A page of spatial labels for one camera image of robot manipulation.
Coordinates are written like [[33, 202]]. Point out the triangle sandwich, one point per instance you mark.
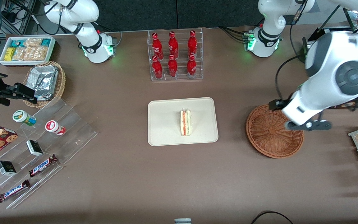
[[185, 124]]

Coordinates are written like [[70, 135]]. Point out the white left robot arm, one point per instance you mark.
[[337, 77]]

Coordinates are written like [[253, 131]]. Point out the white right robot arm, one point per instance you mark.
[[89, 46]]

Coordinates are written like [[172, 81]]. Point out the dark brown wicker basket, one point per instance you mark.
[[269, 133]]

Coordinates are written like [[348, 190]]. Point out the light tan wicker basket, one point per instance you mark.
[[59, 84]]

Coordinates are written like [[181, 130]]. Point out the cream plastic tray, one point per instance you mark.
[[166, 124]]

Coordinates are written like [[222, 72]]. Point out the silver foil packet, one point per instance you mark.
[[43, 79], [43, 97]]

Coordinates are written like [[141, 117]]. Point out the green sunflower lid jar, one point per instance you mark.
[[22, 116]]

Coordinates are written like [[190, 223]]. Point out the yellow snack packet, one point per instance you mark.
[[10, 54]]

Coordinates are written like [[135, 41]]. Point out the clear granola snack packet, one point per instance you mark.
[[38, 53], [33, 43], [21, 53]]

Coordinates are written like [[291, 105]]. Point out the red strawberry lid jar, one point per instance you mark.
[[54, 127]]

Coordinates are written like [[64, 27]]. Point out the teal snack packet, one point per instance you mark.
[[45, 42], [16, 43]]

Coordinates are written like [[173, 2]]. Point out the white rectangular snack bin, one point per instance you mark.
[[52, 46]]

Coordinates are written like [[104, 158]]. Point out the small black carton box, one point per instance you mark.
[[34, 148], [6, 168]]

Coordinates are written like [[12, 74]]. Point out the clear acrylic stepped shelf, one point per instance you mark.
[[47, 179], [76, 133]]

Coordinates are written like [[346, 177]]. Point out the Snickers chocolate bar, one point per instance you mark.
[[13, 190], [43, 165]]

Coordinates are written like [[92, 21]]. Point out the red cola bottle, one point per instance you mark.
[[157, 46], [191, 67], [172, 67], [173, 46], [157, 69], [192, 45]]

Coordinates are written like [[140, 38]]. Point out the clear acrylic bottle rack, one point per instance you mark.
[[182, 79]]

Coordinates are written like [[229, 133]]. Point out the small grey device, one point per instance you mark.
[[182, 221]]

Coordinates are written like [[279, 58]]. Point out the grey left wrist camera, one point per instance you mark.
[[309, 125]]

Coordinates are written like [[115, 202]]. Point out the silver aluminium frame profile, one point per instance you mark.
[[26, 12]]

